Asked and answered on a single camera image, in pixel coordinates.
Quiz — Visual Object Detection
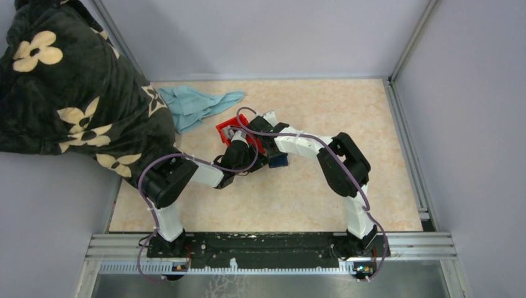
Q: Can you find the red plastic bin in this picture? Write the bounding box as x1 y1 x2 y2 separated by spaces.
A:
215 114 265 154

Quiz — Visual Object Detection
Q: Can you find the navy leather card holder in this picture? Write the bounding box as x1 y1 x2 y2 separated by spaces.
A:
268 154 289 168

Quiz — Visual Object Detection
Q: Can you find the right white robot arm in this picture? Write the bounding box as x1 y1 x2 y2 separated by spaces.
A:
247 116 378 256

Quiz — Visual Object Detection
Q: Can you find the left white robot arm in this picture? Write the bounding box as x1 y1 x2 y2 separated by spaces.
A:
138 141 269 257

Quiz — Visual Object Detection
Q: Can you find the cards stack in bin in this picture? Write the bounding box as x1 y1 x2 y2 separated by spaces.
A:
221 126 234 140

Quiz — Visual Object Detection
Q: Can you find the light blue cloth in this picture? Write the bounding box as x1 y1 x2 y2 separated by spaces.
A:
158 85 245 134

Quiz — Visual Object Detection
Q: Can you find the black floral fleece blanket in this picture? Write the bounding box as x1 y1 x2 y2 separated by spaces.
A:
1 1 176 186

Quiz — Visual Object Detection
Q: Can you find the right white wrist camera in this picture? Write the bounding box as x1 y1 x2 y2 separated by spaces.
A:
262 111 279 127

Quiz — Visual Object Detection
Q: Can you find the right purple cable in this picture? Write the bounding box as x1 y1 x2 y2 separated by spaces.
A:
236 107 390 282

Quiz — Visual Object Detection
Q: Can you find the purple cable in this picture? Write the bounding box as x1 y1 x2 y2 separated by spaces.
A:
236 107 390 282
136 126 260 284

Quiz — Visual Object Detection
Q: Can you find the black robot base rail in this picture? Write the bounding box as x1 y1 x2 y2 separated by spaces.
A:
141 230 391 281

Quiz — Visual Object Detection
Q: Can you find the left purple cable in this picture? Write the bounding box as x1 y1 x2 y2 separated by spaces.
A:
136 126 260 284

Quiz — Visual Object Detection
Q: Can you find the aluminium frame post left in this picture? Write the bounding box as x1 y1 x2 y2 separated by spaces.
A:
91 0 148 79

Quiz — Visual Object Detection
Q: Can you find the aluminium frame post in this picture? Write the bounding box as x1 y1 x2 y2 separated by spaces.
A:
91 0 148 79
389 0 442 84

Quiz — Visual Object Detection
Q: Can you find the aluminium frame post right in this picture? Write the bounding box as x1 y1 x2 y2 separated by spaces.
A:
389 0 442 84

